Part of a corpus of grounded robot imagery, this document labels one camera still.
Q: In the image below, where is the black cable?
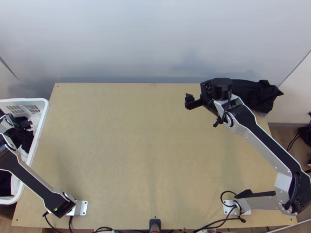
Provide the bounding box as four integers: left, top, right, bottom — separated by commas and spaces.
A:
42, 211, 74, 233
286, 132, 302, 151
213, 96, 234, 129
220, 190, 246, 223

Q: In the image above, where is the white laundry basket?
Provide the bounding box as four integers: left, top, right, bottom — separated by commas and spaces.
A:
0, 97, 50, 205

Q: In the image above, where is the heap of clothes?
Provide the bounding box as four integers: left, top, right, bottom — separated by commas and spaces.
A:
0, 113, 42, 197

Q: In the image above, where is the pile of folded clothes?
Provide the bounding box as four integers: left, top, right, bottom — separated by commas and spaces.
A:
230, 78, 284, 117

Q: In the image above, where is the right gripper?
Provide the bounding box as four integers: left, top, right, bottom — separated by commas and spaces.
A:
184, 93, 218, 116

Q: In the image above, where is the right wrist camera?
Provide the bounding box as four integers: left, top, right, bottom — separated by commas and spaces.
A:
200, 80, 214, 99

